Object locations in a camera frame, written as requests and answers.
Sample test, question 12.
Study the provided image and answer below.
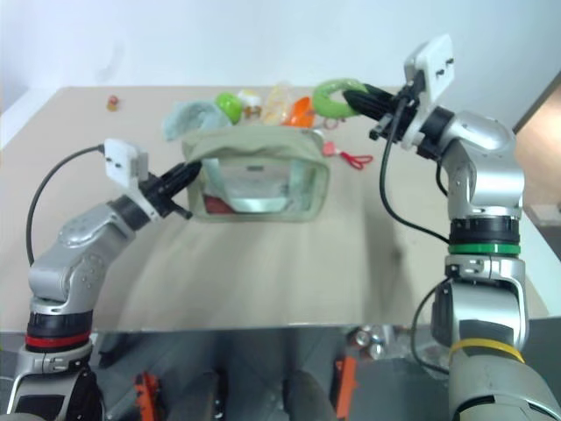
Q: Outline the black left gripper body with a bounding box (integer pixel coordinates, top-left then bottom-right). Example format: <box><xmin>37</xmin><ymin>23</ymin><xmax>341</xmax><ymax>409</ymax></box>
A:
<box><xmin>138</xmin><ymin>172</ymin><xmax>177</xmax><ymax>219</ymax></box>

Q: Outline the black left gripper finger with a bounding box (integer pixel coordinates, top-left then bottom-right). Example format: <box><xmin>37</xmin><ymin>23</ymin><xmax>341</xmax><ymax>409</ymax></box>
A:
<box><xmin>162</xmin><ymin>160</ymin><xmax>204</xmax><ymax>194</ymax></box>
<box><xmin>165</xmin><ymin>199</ymin><xmax>194</xmax><ymax>220</ymax></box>

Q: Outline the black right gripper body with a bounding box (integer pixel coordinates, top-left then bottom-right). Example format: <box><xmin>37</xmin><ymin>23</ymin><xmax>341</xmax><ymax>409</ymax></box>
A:
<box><xmin>368</xmin><ymin>81</ymin><xmax>424</xmax><ymax>144</ymax></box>

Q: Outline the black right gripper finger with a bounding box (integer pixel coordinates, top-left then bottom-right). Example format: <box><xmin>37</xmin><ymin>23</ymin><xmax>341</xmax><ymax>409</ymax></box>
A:
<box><xmin>361</xmin><ymin>83</ymin><xmax>403</xmax><ymax>104</ymax></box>
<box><xmin>344</xmin><ymin>89</ymin><xmax>394</xmax><ymax>123</ymax></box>

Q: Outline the green plush ring keychain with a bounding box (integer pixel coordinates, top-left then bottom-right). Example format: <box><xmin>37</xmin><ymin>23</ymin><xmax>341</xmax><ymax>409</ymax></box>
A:
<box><xmin>311</xmin><ymin>77</ymin><xmax>373</xmax><ymax>119</ymax></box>

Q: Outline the green pouch with clear window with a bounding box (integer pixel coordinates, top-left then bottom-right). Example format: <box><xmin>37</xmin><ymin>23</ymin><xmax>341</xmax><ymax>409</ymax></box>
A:
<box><xmin>181</xmin><ymin>125</ymin><xmax>332</xmax><ymax>225</ymax></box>

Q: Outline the red item inside pouch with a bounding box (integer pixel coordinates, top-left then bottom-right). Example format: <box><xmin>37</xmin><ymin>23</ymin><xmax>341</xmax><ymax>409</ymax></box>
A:
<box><xmin>203</xmin><ymin>195</ymin><xmax>232</xmax><ymax>216</ymax></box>

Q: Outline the pale blue-green cloth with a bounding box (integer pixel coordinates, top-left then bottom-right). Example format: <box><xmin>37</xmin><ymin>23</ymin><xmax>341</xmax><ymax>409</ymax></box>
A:
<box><xmin>162</xmin><ymin>99</ymin><xmax>233</xmax><ymax>142</ymax></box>

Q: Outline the orange plastic toy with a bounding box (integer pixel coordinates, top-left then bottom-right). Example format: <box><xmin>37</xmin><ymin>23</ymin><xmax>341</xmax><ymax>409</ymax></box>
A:
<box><xmin>280</xmin><ymin>96</ymin><xmax>317</xmax><ymax>128</ymax></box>

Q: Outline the lime green round toy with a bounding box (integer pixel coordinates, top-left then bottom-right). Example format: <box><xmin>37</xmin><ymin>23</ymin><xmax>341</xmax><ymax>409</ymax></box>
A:
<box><xmin>214</xmin><ymin>91</ymin><xmax>243</xmax><ymax>125</ymax></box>

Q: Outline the clear plastic packet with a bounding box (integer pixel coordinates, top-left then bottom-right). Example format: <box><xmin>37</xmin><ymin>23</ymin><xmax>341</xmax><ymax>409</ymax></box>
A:
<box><xmin>261</xmin><ymin>82</ymin><xmax>299</xmax><ymax>126</ymax></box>

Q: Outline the small white yellow item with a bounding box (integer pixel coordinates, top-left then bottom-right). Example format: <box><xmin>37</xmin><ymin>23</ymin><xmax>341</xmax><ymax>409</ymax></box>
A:
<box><xmin>236</xmin><ymin>89</ymin><xmax>262</xmax><ymax>119</ymax></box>

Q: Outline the orange black clamp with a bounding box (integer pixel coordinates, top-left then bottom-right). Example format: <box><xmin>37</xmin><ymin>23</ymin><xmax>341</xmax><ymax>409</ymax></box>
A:
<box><xmin>133</xmin><ymin>371</ymin><xmax>161</xmax><ymax>421</ymax></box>
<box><xmin>335</xmin><ymin>356</ymin><xmax>359</xmax><ymax>418</ymax></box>

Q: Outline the silver drink can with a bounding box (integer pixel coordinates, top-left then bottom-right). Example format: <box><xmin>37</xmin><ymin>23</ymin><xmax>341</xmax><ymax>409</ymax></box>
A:
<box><xmin>368</xmin><ymin>338</ymin><xmax>398</xmax><ymax>360</ymax></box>
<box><xmin>352</xmin><ymin>327</ymin><xmax>374</xmax><ymax>350</ymax></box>

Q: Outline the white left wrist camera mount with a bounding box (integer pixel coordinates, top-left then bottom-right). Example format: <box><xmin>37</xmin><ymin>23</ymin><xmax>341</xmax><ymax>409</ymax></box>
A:
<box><xmin>103</xmin><ymin>138</ymin><xmax>160</xmax><ymax>219</ymax></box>

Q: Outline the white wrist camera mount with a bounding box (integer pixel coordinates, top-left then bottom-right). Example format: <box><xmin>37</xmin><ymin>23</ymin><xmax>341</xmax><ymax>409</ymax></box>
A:
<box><xmin>401</xmin><ymin>33</ymin><xmax>457</xmax><ymax>153</ymax></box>
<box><xmin>103</xmin><ymin>138</ymin><xmax>160</xmax><ymax>219</ymax></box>

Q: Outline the red string loop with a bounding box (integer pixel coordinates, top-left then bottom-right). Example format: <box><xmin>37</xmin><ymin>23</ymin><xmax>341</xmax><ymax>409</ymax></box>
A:
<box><xmin>337</xmin><ymin>150</ymin><xmax>374</xmax><ymax>170</ymax></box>

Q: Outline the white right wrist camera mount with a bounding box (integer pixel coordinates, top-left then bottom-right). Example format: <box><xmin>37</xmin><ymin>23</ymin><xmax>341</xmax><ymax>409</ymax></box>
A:
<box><xmin>401</xmin><ymin>33</ymin><xmax>457</xmax><ymax>153</ymax></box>

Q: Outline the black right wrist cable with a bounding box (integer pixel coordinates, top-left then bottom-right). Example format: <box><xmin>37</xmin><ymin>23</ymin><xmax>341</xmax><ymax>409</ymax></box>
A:
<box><xmin>379</xmin><ymin>98</ymin><xmax>452</xmax><ymax>245</ymax></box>

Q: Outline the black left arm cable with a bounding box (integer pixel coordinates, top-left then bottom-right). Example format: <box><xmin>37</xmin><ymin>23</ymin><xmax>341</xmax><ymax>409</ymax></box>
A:
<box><xmin>25</xmin><ymin>145</ymin><xmax>106</xmax><ymax>267</ymax></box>

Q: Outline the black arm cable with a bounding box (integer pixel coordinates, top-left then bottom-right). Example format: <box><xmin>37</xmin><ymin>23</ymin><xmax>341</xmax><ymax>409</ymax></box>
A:
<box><xmin>410</xmin><ymin>275</ymin><xmax>455</xmax><ymax>376</ymax></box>
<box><xmin>25</xmin><ymin>145</ymin><xmax>106</xmax><ymax>267</ymax></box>

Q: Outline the black right arm lower cable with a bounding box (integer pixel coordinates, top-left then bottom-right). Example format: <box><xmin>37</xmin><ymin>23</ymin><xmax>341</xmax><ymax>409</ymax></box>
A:
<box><xmin>410</xmin><ymin>275</ymin><xmax>455</xmax><ymax>376</ymax></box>

